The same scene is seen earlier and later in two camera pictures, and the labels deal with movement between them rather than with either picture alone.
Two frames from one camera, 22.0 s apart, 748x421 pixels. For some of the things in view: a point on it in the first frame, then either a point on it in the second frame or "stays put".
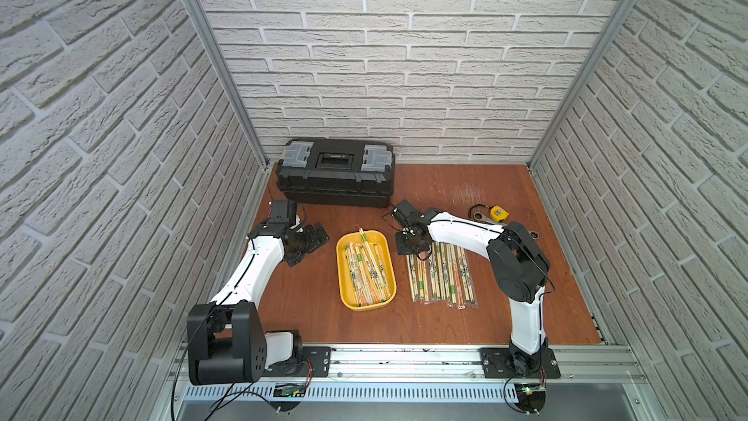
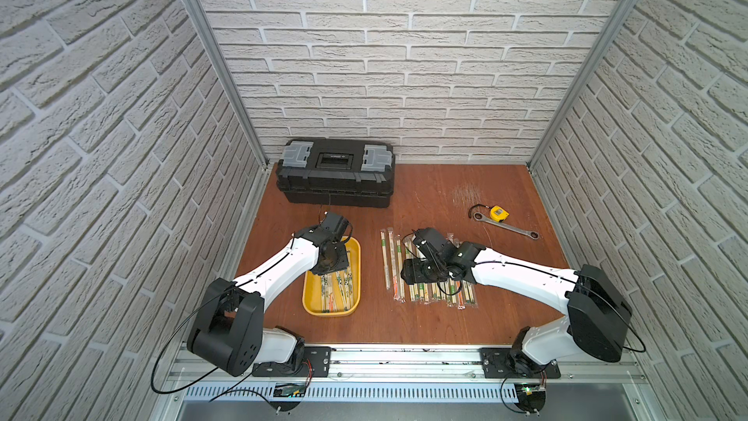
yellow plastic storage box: [385, 241] → [337, 293]
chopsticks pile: [367, 272] → [337, 291]
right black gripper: [400, 248] → [410, 271]
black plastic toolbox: [340, 173] stays put
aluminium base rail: [430, 373] stays put
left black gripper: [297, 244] → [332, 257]
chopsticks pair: [466, 276] stays put
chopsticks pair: [425, 280] stays put
